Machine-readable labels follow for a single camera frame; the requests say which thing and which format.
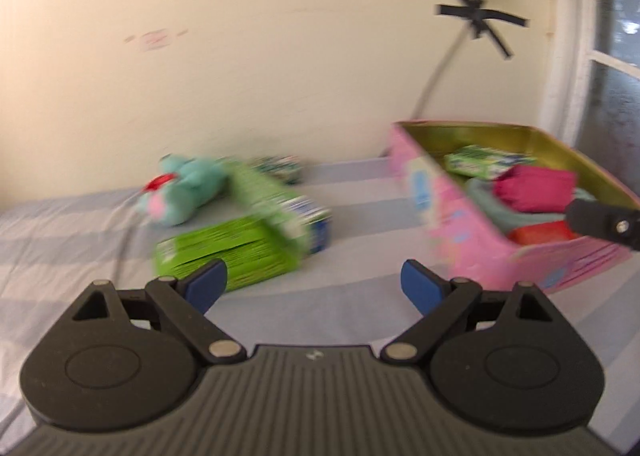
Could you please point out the teal cloth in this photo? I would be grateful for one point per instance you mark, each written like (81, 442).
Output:
(505, 216)

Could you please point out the orange red item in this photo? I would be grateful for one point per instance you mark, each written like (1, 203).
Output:
(542, 233)

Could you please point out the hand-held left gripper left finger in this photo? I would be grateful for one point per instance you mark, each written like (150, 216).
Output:
(205, 283)

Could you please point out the small green white packet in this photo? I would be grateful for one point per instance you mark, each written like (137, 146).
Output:
(280, 168)

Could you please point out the black tape cross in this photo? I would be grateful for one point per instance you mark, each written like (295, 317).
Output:
(477, 15)

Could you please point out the bright green carton box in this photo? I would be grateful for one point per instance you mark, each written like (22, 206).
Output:
(220, 251)

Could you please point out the teal plush toy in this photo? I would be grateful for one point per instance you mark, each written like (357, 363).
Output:
(192, 183)

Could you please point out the striped bed sheet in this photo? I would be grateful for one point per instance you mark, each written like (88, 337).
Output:
(65, 246)

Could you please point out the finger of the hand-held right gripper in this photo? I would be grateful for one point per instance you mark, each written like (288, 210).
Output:
(597, 221)

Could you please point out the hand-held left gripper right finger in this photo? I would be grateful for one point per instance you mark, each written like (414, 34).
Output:
(420, 283)

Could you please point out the green white printed box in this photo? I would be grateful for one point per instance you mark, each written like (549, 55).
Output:
(482, 160)

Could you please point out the green box with blue end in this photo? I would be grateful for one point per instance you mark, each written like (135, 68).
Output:
(272, 201)

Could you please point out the pink tin box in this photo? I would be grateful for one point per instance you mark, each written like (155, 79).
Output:
(460, 231)

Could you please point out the white framed frosted window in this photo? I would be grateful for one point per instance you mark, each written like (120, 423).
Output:
(600, 35)

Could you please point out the magenta cloth pouch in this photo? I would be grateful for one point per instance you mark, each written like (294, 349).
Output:
(532, 188)

